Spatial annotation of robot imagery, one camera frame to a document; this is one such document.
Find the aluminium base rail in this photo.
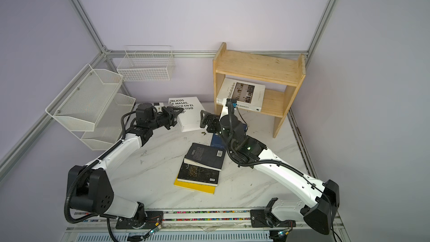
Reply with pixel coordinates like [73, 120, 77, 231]
[65, 206, 346, 233]

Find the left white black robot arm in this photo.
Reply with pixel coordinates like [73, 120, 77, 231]
[63, 103, 184, 229]

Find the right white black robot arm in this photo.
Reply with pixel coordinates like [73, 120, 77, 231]
[200, 111, 340, 235]

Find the white ventilated cable duct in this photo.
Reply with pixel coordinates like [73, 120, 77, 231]
[68, 230, 273, 242]

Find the white mesh lower wall bin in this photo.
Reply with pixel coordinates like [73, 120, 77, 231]
[80, 94, 135, 151]

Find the wrist white camera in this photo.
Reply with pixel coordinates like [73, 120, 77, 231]
[220, 99, 237, 118]
[153, 103, 164, 112]

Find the white book with black lettering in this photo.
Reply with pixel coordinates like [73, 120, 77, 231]
[169, 97, 204, 132]

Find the wooden two-tier bookshelf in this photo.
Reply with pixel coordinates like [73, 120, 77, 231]
[213, 42, 307, 138]

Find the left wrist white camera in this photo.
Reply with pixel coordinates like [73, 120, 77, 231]
[153, 103, 164, 112]

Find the upper dark blue book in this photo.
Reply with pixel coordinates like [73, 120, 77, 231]
[210, 133, 225, 150]

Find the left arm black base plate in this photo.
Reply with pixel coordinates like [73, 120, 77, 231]
[115, 211, 163, 230]

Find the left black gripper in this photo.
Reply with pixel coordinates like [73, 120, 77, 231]
[149, 106, 184, 131]

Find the black book with gold text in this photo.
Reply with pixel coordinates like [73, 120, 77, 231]
[177, 162, 220, 187]

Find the white wire wall basket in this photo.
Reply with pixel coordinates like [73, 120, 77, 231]
[117, 45, 175, 82]

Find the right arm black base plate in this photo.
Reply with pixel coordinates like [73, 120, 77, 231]
[250, 210, 296, 228]

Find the white mesh upper wall bin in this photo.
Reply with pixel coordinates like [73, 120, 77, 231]
[45, 65, 123, 132]

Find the black book with barcode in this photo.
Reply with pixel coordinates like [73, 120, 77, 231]
[184, 143, 226, 171]

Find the white book with photo cover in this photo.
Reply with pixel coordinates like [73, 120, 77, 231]
[216, 78, 265, 112]

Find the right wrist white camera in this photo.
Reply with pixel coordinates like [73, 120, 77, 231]
[220, 99, 237, 118]

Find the white mesh wall bin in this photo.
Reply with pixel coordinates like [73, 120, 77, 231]
[80, 94, 135, 151]
[45, 65, 123, 132]

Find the yellow book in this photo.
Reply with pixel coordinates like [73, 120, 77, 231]
[174, 179, 216, 194]

